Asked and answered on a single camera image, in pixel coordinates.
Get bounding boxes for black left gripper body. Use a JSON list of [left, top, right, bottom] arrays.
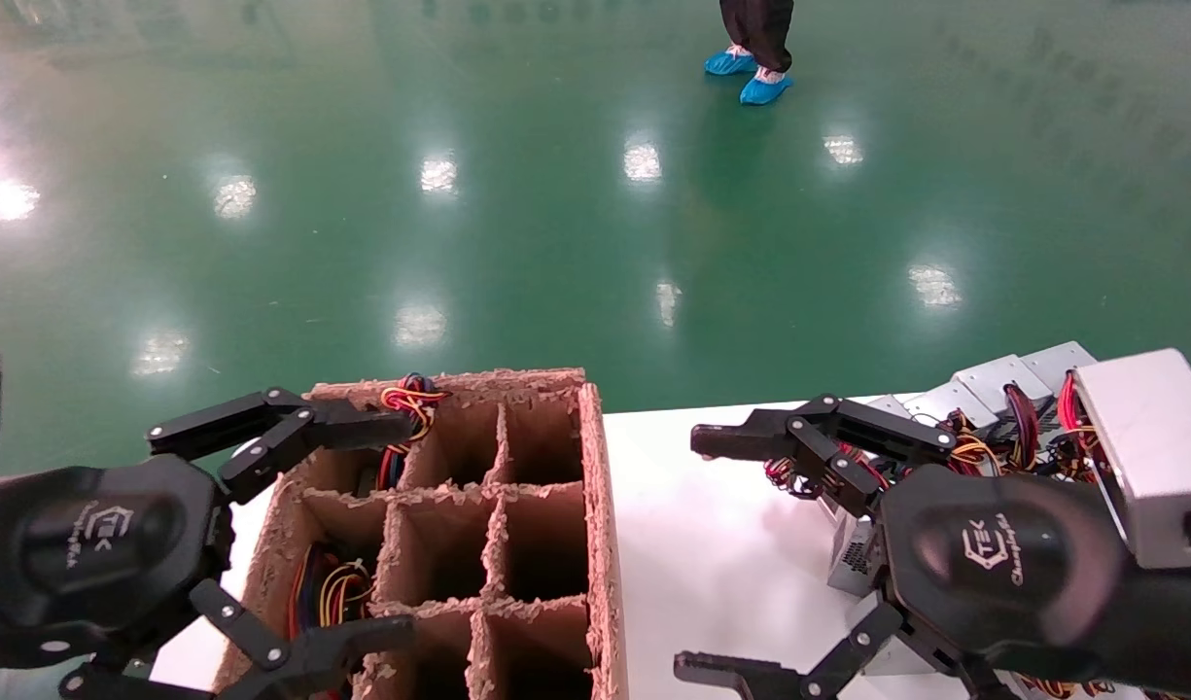
[[0, 454, 235, 674]]

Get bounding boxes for silver power supply unit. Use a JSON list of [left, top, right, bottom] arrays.
[[872, 382, 985, 434], [953, 354, 1055, 414], [1021, 340, 1099, 390]]

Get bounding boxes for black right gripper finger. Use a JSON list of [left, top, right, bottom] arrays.
[[673, 601, 993, 700], [690, 393, 958, 519]]

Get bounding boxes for silver power supply with vent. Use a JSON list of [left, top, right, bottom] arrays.
[[765, 442, 893, 596]]

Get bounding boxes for person legs dark trousers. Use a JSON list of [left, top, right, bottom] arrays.
[[719, 0, 796, 74]]

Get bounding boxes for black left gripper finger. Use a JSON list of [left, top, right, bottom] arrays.
[[60, 580, 417, 700], [146, 386, 419, 507]]

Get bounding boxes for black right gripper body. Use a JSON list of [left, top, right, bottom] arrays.
[[879, 465, 1191, 697]]

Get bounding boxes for brown cardboard divider box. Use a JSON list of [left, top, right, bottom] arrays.
[[211, 367, 627, 700]]

